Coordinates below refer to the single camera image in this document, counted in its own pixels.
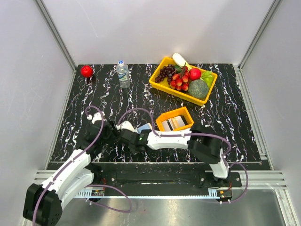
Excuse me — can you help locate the beige leather card holder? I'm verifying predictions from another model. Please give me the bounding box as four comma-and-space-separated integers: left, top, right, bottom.
136, 123, 152, 134

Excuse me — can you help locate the credit card stack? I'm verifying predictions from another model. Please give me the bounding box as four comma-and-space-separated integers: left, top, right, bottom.
162, 115, 188, 131

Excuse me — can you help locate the small yellow card bin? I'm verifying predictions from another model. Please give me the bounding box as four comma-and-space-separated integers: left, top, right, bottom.
156, 107, 194, 131

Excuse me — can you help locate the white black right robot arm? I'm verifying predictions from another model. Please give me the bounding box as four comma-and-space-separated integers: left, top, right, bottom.
116, 121, 231, 186

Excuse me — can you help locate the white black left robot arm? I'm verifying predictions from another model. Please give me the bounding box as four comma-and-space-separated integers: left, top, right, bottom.
23, 111, 115, 226

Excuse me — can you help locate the clear plastic water bottle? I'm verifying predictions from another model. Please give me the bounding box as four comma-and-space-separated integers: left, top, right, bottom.
116, 60, 130, 89

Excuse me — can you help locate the red apple on table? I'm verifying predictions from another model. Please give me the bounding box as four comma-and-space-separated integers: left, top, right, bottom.
80, 65, 94, 78

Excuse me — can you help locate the red cherry bunch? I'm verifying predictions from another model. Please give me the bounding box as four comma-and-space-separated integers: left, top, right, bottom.
169, 65, 190, 93

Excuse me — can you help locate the purple grape bunch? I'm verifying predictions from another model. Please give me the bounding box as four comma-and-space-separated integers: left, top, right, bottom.
155, 64, 176, 83

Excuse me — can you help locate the green netted melon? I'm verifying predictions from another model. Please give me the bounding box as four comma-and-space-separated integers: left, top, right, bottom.
188, 80, 209, 99

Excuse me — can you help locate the red apple in tray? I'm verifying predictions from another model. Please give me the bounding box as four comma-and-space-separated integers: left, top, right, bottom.
189, 68, 201, 81

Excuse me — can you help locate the white radish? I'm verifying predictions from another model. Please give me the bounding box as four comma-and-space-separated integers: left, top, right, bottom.
172, 53, 189, 67

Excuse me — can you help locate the green leafy vegetable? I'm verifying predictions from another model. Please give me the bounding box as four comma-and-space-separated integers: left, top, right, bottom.
201, 71, 214, 88

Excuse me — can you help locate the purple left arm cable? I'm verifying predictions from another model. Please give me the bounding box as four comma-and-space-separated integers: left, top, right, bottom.
32, 105, 133, 226

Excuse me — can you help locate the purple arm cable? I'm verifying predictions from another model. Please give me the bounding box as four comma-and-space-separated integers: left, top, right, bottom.
32, 105, 133, 226
116, 107, 249, 204

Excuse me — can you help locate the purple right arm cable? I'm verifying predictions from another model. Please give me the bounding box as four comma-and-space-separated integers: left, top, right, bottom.
116, 107, 249, 204

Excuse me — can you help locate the aluminium frame rail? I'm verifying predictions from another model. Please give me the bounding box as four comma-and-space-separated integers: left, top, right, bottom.
34, 0, 78, 71

